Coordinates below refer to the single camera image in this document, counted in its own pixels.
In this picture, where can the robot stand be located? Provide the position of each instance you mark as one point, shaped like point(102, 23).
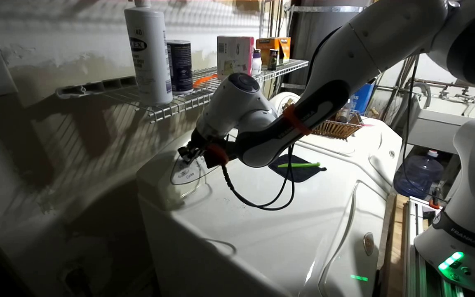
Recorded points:
point(411, 247)

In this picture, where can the small white bottle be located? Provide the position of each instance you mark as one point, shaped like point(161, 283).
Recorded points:
point(256, 62)

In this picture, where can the orange box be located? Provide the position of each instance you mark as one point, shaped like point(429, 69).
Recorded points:
point(278, 46)

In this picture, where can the large white bottle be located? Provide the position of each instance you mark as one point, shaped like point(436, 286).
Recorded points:
point(149, 57)

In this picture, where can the white and pink box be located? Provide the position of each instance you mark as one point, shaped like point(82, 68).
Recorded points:
point(233, 53)

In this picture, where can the small dark bottle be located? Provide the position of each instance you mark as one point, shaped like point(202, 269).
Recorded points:
point(273, 60)

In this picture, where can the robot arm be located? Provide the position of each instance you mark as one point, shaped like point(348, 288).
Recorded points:
point(365, 41)

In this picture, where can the orange stick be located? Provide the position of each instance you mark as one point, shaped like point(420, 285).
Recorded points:
point(203, 80)

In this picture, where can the blue container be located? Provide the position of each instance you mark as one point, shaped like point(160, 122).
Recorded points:
point(363, 99)

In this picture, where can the white washing machine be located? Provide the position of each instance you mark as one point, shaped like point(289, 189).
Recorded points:
point(262, 239)

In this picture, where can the white utility sink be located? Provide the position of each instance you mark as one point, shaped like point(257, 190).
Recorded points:
point(431, 128)

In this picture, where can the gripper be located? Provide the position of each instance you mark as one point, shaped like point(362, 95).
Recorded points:
point(195, 143)

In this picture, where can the metal tap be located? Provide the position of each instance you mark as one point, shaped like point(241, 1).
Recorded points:
point(454, 94)

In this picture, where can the blue water jug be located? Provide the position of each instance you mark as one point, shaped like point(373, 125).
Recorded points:
point(421, 175)

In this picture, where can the dark mat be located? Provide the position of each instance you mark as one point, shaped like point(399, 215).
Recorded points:
point(303, 174)

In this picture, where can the green pen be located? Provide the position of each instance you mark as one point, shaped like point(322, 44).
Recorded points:
point(299, 165)

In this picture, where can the wicker basket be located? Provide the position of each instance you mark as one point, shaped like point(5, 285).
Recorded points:
point(338, 128)

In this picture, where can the white laundry machine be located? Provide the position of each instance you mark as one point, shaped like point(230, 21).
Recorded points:
point(379, 148)

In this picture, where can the dark cylindrical can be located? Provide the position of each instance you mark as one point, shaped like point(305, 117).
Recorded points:
point(179, 66)

